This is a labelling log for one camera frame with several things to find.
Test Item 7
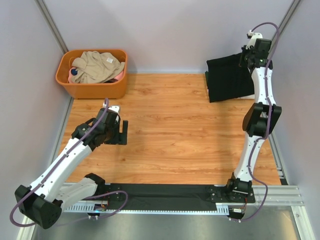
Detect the black t shirt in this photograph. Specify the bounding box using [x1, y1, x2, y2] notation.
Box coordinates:
[206, 53, 255, 103]

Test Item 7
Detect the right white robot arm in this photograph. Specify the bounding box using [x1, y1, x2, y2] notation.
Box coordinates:
[225, 38, 282, 203]

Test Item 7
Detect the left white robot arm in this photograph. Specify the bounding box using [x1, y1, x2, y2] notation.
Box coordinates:
[14, 104, 128, 229]

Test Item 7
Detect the orange plastic basket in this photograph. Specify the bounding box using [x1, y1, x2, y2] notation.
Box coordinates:
[55, 49, 128, 99]

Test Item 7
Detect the folded white printed t shirt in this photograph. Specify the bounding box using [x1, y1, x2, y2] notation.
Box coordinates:
[204, 71, 257, 100]

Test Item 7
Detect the black base cloth strip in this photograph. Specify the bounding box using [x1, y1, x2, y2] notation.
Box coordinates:
[106, 183, 229, 211]

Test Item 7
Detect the beige shirt in basket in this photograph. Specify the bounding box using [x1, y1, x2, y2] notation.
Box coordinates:
[71, 51, 125, 84]

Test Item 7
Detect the pink garment in basket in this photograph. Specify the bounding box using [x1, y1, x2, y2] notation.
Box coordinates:
[68, 67, 124, 83]

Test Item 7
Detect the blue garment in basket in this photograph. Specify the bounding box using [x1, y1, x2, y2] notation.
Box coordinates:
[70, 69, 78, 76]

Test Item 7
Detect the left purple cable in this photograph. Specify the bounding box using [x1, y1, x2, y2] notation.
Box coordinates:
[9, 97, 130, 228]

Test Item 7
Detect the purple cable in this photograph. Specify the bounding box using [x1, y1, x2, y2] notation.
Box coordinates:
[9, 97, 130, 228]
[228, 22, 280, 224]

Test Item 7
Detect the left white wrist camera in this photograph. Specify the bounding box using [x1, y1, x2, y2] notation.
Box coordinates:
[101, 105, 120, 115]

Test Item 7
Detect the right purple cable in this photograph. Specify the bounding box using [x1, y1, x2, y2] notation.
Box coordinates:
[228, 22, 280, 224]

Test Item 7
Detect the right aluminium corner post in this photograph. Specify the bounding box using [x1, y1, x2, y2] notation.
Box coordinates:
[252, 0, 305, 77]

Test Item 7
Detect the aluminium corner post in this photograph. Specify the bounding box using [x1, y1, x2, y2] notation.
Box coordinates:
[35, 0, 68, 54]
[252, 0, 305, 77]

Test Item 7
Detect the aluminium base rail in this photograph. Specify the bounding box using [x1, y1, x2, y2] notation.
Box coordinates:
[65, 185, 304, 219]

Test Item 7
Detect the left aluminium corner post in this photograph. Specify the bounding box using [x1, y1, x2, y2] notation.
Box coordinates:
[35, 0, 68, 54]

